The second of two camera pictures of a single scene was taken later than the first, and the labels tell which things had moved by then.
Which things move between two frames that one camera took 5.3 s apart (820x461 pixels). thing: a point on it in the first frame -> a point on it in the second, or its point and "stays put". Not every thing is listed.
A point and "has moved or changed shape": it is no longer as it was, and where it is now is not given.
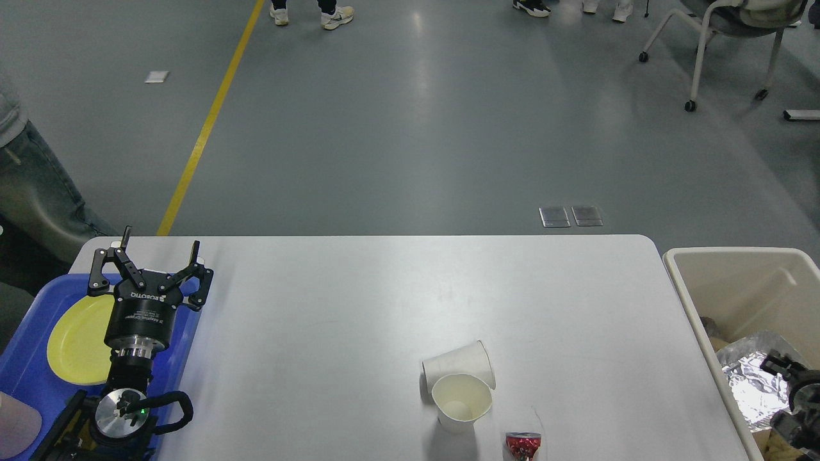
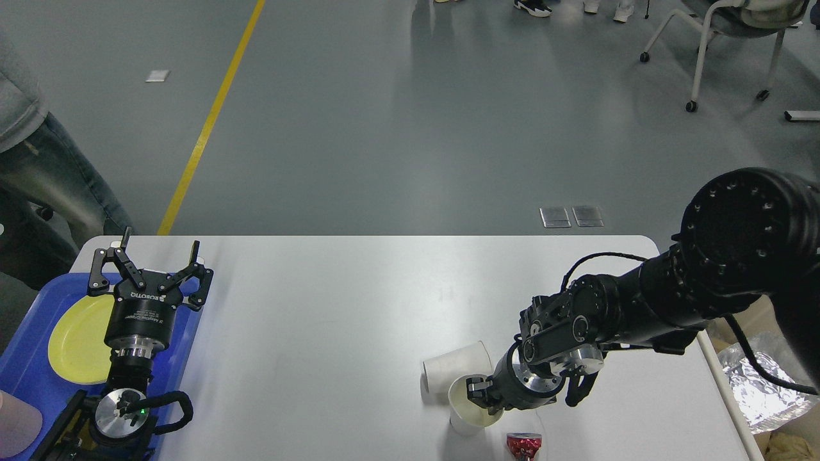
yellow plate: [76, 347] stays put
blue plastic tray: [26, 369] stays put
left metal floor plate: [554, 216] stays put
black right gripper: [803, 427] -> [517, 386]
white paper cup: [459, 399] has moved or changed shape
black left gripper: [142, 321] stays put
